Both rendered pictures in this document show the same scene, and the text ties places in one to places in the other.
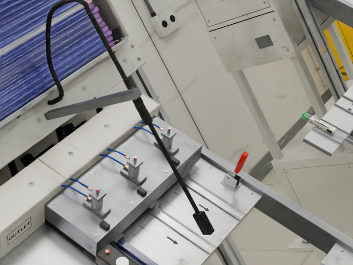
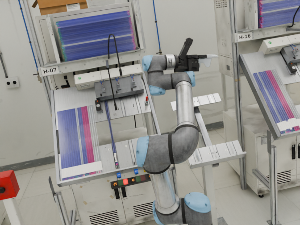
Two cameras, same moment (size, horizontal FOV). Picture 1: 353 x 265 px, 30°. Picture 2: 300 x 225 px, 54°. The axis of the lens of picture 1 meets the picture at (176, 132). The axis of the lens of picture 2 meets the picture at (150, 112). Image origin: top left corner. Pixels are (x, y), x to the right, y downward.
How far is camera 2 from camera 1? 1.23 m
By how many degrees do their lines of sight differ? 32
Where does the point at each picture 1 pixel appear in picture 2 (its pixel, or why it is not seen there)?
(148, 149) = (129, 82)
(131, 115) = (131, 71)
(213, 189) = (140, 102)
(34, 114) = (102, 59)
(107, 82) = (130, 59)
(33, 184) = (93, 76)
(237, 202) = (143, 108)
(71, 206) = (98, 86)
